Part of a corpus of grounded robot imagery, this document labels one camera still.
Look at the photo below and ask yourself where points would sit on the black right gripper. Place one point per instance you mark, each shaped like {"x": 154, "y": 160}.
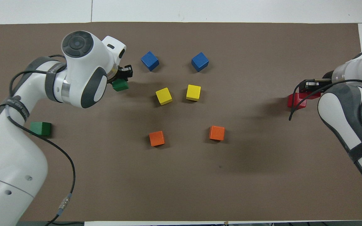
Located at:
{"x": 322, "y": 84}

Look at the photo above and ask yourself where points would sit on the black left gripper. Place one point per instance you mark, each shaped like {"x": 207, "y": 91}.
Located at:
{"x": 116, "y": 75}

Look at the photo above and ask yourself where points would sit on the red cube block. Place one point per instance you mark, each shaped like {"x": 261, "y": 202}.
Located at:
{"x": 295, "y": 103}
{"x": 313, "y": 96}

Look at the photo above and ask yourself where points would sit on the green cube block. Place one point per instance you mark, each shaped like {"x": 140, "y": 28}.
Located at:
{"x": 41, "y": 129}
{"x": 120, "y": 86}

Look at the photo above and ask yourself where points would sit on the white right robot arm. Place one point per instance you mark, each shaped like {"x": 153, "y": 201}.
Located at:
{"x": 341, "y": 116}

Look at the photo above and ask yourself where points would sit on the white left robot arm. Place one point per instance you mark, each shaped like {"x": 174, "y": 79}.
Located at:
{"x": 80, "y": 62}

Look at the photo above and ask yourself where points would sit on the blue cube block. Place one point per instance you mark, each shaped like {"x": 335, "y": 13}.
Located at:
{"x": 200, "y": 62}
{"x": 150, "y": 61}

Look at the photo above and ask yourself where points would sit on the yellow cube block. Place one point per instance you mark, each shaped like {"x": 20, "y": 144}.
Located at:
{"x": 193, "y": 93}
{"x": 163, "y": 96}

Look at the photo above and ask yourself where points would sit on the orange cube block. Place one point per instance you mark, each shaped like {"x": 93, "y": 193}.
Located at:
{"x": 216, "y": 133}
{"x": 157, "y": 138}

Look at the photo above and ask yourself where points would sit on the brown table mat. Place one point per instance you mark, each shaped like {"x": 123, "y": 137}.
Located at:
{"x": 200, "y": 175}

